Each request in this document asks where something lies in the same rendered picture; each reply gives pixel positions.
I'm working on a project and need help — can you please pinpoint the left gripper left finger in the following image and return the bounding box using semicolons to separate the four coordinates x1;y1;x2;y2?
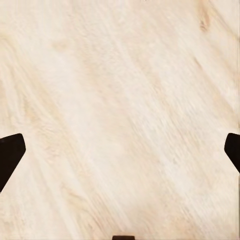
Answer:
0;133;26;193

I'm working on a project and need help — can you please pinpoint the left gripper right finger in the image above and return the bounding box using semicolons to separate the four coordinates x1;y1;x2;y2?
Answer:
224;133;240;173

